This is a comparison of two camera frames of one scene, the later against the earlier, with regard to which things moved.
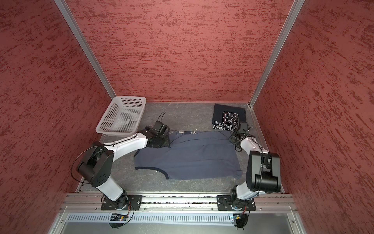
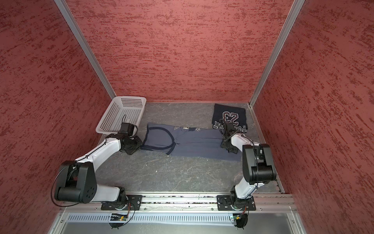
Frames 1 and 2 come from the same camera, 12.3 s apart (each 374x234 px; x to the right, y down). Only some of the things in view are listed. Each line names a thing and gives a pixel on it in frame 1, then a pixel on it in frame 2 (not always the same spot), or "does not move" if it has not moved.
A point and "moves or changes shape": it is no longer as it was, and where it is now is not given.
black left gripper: x=166 y=144 -> x=139 y=143
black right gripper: x=232 y=137 -> x=235 y=149
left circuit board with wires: x=116 y=217 does not move
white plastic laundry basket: x=123 y=116 does not move
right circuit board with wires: x=241 y=219 does not move
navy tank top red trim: x=223 y=118 does not move
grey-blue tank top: x=193 y=154 moves or changes shape
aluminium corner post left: x=73 y=22 does not move
